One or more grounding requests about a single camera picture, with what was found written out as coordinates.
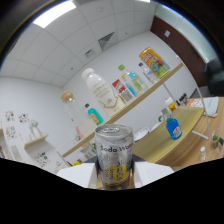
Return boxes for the large white bottle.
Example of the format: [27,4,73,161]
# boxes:
[81,67,126,118]

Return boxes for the small teal bottle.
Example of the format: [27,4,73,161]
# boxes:
[84,102,105,127]

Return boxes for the clear bottle with white cap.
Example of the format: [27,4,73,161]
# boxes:
[198,145,208,163]

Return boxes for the black chair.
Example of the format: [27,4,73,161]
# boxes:
[204,59,224,98]

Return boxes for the ceiling air vent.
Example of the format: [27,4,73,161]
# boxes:
[98,31,116,51]

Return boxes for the white bowl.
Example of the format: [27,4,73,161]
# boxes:
[134,126,150,141]

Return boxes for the small pink bottle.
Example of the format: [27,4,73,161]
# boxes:
[75,125,85,142]

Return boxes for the clear bottle with green cap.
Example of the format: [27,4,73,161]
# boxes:
[118,64,149,95]

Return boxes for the yellow tub with white lid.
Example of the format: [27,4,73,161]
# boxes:
[165,97,177,113]

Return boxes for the ceiling light panel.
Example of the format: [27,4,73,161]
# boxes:
[32,0,77,29]

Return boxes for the red and white packet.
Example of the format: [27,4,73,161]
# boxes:
[111,78,136,104]

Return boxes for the brown door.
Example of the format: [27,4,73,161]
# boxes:
[149,16,214,89]

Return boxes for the white frame wooden shelf rack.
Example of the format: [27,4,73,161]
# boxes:
[61,61,224,168]

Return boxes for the glass jar with cork lid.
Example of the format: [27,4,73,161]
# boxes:
[60,90,98,138]

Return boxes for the wooden wall shelf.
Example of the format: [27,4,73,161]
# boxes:
[23,134,49,150]

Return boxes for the silver soda water can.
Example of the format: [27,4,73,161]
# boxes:
[94,124,135,191]

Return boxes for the small clear bottle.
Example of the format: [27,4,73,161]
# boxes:
[138,62,160,84]

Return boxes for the blue liquid bottle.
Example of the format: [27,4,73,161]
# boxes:
[165,117,183,141]

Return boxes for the slim light blue bottle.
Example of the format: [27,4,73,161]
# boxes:
[121,73,138,98]

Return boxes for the yellow printed can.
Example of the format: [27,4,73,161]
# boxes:
[139,47,171,79]

